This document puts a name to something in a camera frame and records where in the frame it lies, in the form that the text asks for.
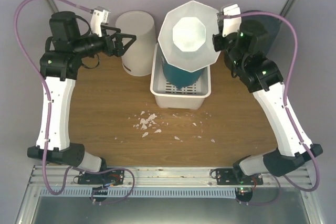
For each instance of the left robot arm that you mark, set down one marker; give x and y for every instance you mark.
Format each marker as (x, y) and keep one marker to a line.
(59, 65)

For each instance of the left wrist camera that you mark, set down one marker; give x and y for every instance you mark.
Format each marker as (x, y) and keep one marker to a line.
(100, 16)

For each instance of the white faceted bin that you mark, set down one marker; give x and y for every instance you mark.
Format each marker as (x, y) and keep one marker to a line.
(186, 34)

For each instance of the grey slotted cable duct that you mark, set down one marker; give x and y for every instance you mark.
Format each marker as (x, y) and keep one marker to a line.
(149, 192)

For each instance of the white cylindrical bin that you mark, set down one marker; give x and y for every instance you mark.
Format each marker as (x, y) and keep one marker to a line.
(137, 61)

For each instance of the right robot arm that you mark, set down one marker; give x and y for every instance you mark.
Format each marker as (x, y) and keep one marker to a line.
(264, 81)

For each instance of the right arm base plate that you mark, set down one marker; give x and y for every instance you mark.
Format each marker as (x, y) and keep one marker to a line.
(227, 176)

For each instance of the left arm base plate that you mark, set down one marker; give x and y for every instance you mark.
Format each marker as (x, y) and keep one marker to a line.
(112, 178)

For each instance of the teal round bin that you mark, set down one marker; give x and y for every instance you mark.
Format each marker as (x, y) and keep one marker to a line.
(178, 77)

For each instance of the white rectangular tub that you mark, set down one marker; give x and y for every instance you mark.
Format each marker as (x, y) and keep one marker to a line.
(169, 96)

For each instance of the aluminium front rail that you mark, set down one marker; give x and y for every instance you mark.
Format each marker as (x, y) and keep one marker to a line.
(164, 177)

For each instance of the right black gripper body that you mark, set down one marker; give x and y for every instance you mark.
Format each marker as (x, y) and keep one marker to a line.
(232, 49)

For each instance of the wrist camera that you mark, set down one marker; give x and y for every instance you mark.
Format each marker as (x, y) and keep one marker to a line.
(100, 16)
(226, 23)

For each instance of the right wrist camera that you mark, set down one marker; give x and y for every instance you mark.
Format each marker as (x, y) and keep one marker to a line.
(226, 23)

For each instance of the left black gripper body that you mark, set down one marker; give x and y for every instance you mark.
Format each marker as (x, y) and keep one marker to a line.
(108, 49)

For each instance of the dark grey round bin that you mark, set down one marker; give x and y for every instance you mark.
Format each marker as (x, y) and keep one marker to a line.
(273, 32)

